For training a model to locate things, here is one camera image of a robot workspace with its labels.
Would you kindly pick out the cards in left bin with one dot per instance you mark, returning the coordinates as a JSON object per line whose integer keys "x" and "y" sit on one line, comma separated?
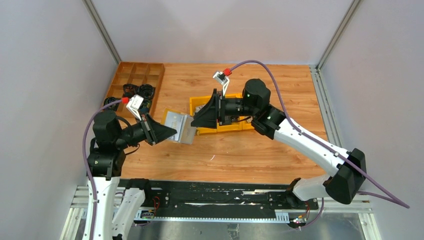
{"x": 198, "y": 108}

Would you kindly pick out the wooden compartment tray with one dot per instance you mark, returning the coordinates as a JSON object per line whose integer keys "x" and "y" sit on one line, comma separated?
{"x": 137, "y": 73}

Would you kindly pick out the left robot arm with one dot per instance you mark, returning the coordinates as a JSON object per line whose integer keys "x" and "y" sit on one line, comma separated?
{"x": 105, "y": 162}

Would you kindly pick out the right yellow bin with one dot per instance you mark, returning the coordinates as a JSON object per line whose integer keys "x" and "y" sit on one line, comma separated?
{"x": 246, "y": 125}

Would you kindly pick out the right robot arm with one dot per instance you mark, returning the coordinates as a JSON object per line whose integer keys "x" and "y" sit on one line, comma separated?
{"x": 344, "y": 169}

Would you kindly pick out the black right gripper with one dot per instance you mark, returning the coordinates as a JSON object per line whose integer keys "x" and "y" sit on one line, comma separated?
{"x": 214, "y": 110}

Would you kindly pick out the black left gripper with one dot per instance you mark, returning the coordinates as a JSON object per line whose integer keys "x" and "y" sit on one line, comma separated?
{"x": 156, "y": 133}

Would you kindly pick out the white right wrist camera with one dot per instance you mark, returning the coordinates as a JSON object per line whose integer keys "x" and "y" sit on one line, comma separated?
{"x": 222, "y": 79}

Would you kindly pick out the yellow leather card holder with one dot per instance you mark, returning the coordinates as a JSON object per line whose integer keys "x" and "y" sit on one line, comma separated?
{"x": 181, "y": 122}

